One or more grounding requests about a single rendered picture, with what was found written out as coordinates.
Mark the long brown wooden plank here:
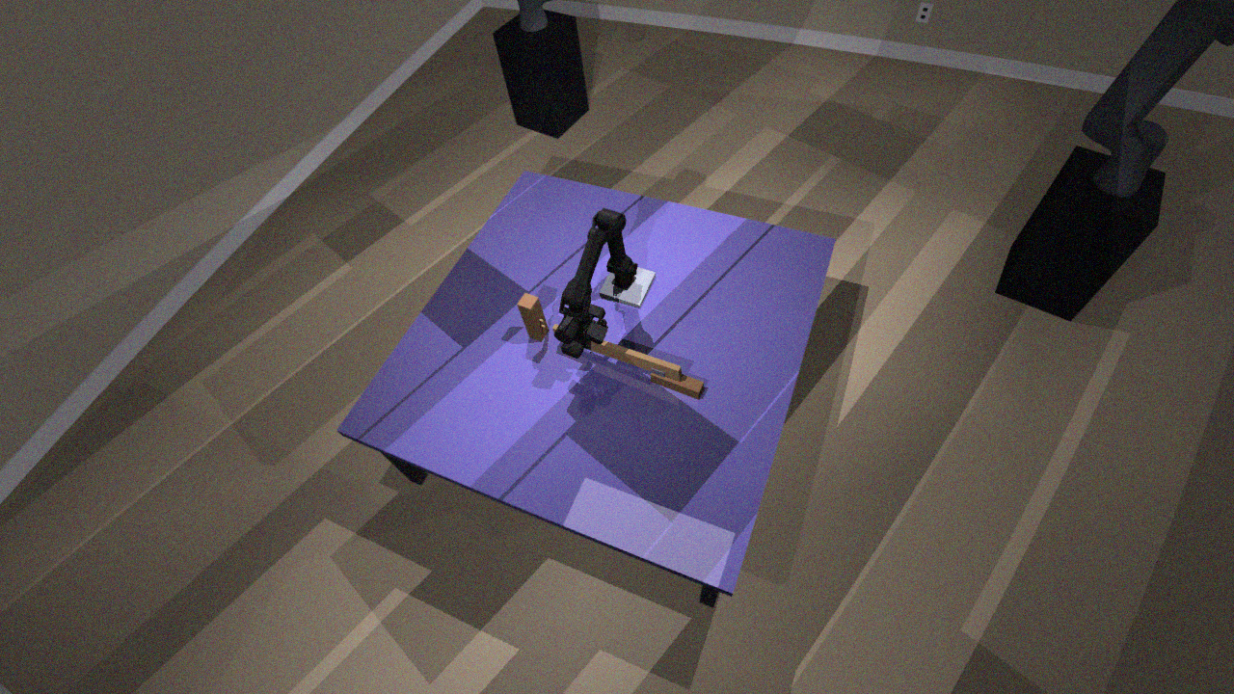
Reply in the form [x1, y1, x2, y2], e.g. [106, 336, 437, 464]
[585, 340, 682, 382]

